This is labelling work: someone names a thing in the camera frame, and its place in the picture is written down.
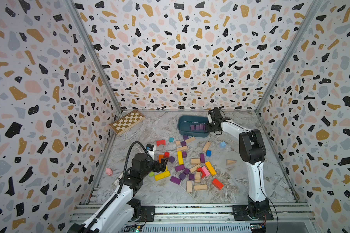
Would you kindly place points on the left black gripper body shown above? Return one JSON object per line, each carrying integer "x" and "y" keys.
{"x": 155, "y": 167}

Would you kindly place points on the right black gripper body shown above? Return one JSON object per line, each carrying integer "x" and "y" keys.
{"x": 210, "y": 126}

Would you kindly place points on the purple long block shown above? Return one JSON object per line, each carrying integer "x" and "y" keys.
{"x": 202, "y": 127}

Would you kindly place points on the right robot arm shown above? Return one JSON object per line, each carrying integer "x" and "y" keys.
{"x": 252, "y": 151}

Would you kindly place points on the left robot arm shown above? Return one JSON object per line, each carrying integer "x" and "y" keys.
{"x": 116, "y": 195}

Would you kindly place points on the teal plastic storage bin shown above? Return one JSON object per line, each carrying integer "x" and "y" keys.
{"x": 186, "y": 121}

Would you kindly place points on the yellow flat block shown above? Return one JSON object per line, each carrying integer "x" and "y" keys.
{"x": 162, "y": 175}

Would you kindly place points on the purple flat block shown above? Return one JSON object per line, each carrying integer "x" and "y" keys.
{"x": 175, "y": 180}

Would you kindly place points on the natural wood long block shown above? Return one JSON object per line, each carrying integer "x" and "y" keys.
{"x": 207, "y": 146}

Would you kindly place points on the natural wood short bar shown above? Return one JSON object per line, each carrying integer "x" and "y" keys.
{"x": 182, "y": 148}

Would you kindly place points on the blue cube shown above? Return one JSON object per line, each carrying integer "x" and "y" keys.
{"x": 208, "y": 153}

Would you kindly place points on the red curved arch block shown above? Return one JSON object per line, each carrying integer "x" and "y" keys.
{"x": 200, "y": 171}

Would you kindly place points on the natural wood wedge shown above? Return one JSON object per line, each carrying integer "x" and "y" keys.
{"x": 230, "y": 162}

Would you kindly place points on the pink pig toy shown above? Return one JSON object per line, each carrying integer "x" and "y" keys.
{"x": 109, "y": 172}

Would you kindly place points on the pink long block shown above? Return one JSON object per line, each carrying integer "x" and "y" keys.
{"x": 205, "y": 172}

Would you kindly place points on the amber yellow long block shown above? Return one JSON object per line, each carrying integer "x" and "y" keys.
{"x": 210, "y": 168}

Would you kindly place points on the wooden chessboard box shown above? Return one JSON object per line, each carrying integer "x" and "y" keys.
{"x": 127, "y": 122}

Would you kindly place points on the red rectangular block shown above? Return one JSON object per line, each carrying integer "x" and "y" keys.
{"x": 217, "y": 184}

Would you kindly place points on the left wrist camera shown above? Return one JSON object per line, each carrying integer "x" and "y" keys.
{"x": 151, "y": 150}

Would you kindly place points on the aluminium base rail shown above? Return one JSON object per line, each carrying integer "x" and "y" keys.
{"x": 198, "y": 218}

